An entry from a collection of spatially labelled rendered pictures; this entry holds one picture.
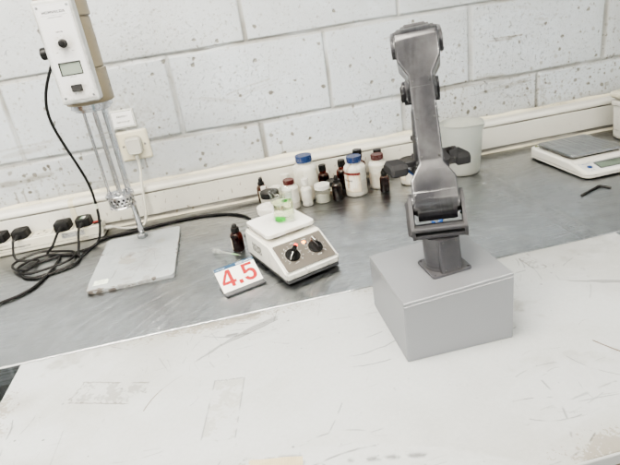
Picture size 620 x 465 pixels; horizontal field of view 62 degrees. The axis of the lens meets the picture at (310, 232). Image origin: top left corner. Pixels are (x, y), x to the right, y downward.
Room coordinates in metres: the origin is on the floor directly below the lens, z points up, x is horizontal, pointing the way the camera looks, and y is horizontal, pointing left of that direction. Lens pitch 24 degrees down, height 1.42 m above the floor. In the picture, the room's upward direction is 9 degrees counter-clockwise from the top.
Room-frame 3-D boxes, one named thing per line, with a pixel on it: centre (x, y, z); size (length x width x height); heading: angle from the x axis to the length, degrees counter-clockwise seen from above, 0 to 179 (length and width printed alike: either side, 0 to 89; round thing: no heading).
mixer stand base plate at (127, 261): (1.19, 0.44, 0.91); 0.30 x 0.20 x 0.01; 7
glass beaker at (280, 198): (1.08, 0.05, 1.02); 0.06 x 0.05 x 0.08; 137
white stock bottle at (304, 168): (1.44, -0.01, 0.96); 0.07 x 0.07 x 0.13
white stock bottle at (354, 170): (1.41, -0.15, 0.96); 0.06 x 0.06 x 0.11
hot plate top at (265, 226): (1.07, 0.06, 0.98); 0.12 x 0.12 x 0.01; 27
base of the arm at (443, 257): (0.72, -0.20, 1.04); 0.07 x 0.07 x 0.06; 9
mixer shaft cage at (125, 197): (1.20, 0.44, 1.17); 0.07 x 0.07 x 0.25
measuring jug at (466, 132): (1.47, -0.47, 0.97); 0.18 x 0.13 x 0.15; 38
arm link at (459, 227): (0.73, -0.20, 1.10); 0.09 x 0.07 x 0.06; 77
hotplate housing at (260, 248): (1.05, 0.05, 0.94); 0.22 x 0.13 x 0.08; 27
